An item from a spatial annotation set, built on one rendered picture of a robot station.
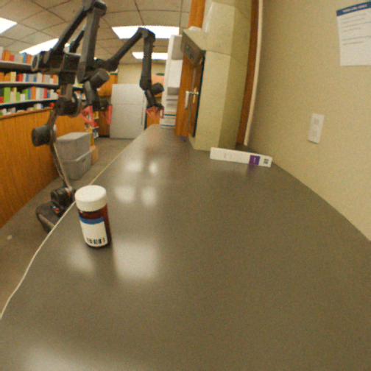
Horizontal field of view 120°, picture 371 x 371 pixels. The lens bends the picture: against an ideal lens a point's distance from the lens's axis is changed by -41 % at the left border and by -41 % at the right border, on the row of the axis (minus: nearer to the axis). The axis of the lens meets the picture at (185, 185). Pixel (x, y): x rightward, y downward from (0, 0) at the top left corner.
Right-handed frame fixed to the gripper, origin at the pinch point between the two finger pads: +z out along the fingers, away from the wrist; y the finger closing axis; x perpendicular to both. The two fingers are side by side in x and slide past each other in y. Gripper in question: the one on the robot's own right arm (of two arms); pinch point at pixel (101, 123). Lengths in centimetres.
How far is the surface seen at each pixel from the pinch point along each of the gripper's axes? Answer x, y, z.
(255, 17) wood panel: -88, 75, -52
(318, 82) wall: -86, 22, 13
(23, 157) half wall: 180, 25, -49
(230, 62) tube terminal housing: -53, 31, -8
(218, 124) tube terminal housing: -37, 30, 18
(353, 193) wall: -79, -4, 49
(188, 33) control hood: -43, 22, -26
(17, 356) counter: -31, -60, 30
